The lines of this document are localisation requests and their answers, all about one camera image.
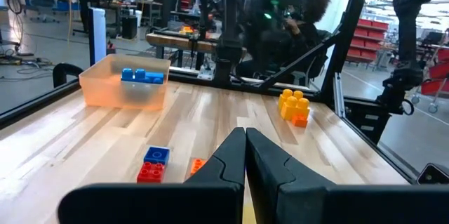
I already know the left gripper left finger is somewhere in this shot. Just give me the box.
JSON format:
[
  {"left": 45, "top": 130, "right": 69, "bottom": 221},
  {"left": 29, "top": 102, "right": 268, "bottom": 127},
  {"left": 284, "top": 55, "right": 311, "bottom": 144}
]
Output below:
[{"left": 58, "top": 127, "right": 246, "bottom": 224}]

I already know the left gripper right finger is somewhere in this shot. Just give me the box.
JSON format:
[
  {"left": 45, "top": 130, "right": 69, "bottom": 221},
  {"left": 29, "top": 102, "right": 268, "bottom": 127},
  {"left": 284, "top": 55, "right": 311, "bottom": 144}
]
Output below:
[{"left": 246, "top": 127, "right": 449, "bottom": 224}]

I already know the small orange building block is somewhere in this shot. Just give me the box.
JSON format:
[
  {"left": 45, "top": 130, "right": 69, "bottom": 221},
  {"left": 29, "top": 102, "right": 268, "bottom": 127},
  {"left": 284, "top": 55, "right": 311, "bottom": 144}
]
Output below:
[
  {"left": 291, "top": 114, "right": 309, "bottom": 129},
  {"left": 190, "top": 158, "right": 208, "bottom": 176}
]

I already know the small red building block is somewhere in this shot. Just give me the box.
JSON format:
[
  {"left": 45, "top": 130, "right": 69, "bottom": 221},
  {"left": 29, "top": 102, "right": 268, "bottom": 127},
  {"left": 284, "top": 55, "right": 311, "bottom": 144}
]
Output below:
[{"left": 136, "top": 162, "right": 166, "bottom": 184}]

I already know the small dark blue building block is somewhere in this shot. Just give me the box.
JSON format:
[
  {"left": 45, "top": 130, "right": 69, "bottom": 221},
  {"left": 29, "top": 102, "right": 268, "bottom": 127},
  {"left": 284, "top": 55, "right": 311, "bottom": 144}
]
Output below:
[{"left": 143, "top": 145, "right": 170, "bottom": 166}]

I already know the large blue building block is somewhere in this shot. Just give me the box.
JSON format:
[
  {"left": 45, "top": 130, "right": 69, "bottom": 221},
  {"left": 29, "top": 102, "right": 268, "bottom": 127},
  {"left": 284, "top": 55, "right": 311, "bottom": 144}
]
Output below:
[
  {"left": 121, "top": 68, "right": 147, "bottom": 84},
  {"left": 144, "top": 72, "right": 166, "bottom": 85}
]

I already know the orange translucent plastic bin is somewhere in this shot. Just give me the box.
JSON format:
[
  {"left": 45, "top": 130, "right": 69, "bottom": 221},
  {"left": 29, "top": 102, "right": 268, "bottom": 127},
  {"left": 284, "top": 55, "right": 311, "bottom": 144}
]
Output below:
[{"left": 79, "top": 53, "right": 172, "bottom": 112}]

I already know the neighbouring wooden table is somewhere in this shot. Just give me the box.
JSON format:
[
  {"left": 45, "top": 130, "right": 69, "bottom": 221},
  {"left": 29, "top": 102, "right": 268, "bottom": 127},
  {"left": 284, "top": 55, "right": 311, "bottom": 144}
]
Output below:
[{"left": 145, "top": 23, "right": 225, "bottom": 60}]

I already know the person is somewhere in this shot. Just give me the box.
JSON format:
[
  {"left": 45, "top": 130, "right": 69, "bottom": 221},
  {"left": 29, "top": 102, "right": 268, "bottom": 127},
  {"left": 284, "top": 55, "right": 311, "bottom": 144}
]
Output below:
[{"left": 245, "top": 0, "right": 333, "bottom": 84}]

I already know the shelf with red bins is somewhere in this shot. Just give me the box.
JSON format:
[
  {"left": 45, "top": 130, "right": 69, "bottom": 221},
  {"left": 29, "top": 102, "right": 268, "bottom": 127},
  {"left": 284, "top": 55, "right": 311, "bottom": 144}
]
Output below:
[{"left": 345, "top": 18, "right": 390, "bottom": 64}]

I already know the black trash can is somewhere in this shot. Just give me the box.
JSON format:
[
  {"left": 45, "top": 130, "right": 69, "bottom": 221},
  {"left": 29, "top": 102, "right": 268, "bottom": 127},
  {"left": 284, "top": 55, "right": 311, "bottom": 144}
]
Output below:
[{"left": 121, "top": 15, "right": 138, "bottom": 40}]

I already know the red wheeled cart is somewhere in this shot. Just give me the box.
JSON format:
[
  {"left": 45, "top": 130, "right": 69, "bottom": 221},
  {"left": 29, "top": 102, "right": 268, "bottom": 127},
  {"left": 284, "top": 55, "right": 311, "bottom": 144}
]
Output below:
[{"left": 410, "top": 46, "right": 449, "bottom": 114}]

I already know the white tall panel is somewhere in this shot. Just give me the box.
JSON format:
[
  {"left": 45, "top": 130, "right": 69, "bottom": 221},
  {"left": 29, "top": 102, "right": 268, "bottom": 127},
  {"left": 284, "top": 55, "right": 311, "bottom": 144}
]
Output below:
[{"left": 87, "top": 7, "right": 107, "bottom": 67}]

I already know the silver mounting bracket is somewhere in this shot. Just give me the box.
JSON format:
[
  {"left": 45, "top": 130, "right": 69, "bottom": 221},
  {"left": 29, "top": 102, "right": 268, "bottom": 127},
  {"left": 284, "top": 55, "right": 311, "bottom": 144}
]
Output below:
[{"left": 195, "top": 65, "right": 215, "bottom": 80}]

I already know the black aluminium rig frame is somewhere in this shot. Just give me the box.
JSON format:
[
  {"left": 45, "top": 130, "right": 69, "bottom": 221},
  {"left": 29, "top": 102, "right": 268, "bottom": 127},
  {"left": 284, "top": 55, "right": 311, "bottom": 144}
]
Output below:
[{"left": 0, "top": 0, "right": 420, "bottom": 185}]

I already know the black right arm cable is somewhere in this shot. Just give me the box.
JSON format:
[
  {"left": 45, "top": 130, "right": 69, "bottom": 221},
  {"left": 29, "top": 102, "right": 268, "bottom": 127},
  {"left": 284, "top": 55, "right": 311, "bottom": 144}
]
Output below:
[{"left": 52, "top": 62, "right": 84, "bottom": 88}]

